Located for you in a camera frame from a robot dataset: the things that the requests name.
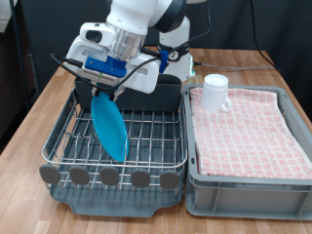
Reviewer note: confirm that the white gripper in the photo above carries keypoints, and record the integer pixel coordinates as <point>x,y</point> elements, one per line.
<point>143,76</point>

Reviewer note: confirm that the white mug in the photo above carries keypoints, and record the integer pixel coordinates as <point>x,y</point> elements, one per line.
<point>213,94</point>

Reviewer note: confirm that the grey dish rack tray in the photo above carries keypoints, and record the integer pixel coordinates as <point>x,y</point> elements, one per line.
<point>113,204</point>

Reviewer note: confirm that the dark shelf unit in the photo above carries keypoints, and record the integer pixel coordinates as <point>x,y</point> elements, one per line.
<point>9,81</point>

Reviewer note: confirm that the pink checked cloth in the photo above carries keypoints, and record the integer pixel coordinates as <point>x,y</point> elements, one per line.
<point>253,136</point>

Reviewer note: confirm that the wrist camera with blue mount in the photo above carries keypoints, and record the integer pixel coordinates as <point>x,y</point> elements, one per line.
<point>104,63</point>

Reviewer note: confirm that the grey plastic crate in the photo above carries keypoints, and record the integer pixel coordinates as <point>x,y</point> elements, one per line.
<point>247,201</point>

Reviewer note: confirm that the blue plastic plate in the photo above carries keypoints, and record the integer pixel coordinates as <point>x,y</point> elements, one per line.
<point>109,126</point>

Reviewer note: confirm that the black metal pole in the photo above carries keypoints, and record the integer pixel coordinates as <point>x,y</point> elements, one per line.
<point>18,48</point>

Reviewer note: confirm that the dark grey cutlery holder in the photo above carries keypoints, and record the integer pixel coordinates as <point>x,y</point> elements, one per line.
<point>162,97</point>

